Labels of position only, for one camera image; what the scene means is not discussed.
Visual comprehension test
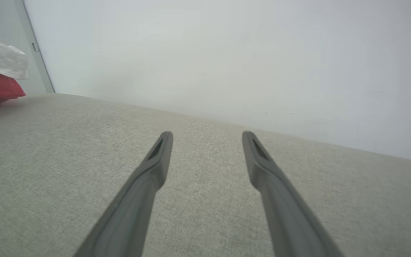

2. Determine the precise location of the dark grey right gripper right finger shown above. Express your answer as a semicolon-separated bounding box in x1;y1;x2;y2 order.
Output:
242;131;346;257

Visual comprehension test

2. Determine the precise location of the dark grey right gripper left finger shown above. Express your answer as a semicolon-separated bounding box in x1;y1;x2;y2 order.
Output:
73;131;174;257

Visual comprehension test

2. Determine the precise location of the grey metal frame strip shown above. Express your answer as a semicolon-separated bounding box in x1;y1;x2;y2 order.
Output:
14;0;56;94

